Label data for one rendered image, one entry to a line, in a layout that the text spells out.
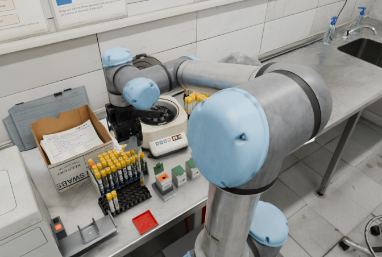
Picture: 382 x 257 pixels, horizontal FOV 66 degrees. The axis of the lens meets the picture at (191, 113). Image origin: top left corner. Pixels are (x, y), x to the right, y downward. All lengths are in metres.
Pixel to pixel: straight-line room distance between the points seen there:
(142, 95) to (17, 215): 0.41
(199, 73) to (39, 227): 0.55
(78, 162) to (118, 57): 0.53
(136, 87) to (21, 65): 0.70
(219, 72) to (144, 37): 0.87
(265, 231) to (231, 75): 0.37
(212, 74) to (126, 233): 0.66
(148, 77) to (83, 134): 0.69
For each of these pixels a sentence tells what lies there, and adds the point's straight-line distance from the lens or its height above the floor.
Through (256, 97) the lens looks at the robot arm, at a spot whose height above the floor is 1.58.
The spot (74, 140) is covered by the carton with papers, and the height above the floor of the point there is 0.94.
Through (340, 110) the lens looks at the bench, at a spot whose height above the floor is 0.87.
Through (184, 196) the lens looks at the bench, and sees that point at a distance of 1.13.
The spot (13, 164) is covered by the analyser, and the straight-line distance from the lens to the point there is 0.95.
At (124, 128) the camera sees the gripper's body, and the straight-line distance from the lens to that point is 0.87.
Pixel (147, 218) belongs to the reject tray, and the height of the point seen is 0.88.
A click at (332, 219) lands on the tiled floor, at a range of 2.34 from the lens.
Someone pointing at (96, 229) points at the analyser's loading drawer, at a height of 0.94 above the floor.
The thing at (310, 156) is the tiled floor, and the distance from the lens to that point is 2.69.
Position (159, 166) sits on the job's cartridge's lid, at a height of 0.98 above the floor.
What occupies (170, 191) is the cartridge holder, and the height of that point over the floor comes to 0.89.
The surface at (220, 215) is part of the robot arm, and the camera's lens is 0.50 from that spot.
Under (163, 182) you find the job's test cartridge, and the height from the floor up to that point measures 0.94.
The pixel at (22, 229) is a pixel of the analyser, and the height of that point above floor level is 1.13.
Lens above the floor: 1.78
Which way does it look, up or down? 38 degrees down
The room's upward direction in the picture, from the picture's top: 1 degrees clockwise
